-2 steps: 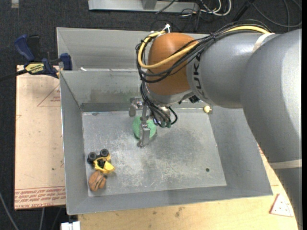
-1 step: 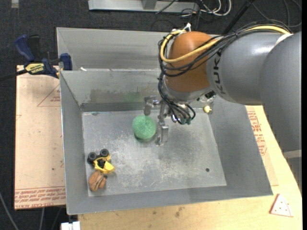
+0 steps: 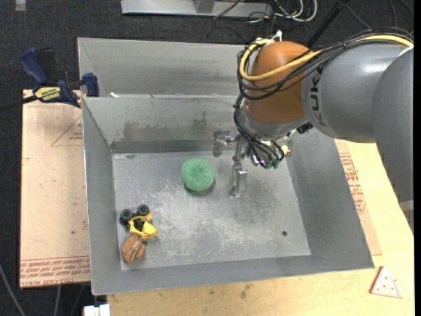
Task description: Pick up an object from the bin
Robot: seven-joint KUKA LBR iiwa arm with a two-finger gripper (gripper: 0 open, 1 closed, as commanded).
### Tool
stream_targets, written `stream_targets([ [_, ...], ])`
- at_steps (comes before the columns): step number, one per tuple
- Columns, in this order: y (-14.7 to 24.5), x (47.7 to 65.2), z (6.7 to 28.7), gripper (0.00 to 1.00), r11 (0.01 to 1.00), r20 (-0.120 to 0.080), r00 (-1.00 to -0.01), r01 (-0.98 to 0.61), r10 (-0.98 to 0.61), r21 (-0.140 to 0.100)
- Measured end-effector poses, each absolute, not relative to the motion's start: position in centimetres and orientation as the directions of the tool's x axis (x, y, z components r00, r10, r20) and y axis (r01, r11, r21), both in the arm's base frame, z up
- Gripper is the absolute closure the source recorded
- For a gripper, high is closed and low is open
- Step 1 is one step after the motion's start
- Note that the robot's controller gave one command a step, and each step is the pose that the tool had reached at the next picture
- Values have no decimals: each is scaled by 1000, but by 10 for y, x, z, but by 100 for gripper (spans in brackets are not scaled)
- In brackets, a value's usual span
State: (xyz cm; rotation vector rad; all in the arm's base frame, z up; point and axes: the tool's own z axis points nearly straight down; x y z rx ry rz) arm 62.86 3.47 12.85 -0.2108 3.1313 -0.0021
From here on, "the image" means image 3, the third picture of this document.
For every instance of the green round scrubber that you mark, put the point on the green round scrubber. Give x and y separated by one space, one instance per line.
198 175

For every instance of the grey metal bin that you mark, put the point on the grey metal bin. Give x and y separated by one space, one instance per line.
204 229

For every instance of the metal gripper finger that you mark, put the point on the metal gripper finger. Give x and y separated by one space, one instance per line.
219 143
239 180

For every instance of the brown cardboard board red print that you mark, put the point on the brown cardboard board red print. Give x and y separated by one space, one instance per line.
52 189

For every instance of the brown walnut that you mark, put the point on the brown walnut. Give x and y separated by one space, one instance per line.
133 249

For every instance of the yellow toy vehicle black wheels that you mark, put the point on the yellow toy vehicle black wheels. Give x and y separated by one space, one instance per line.
141 225

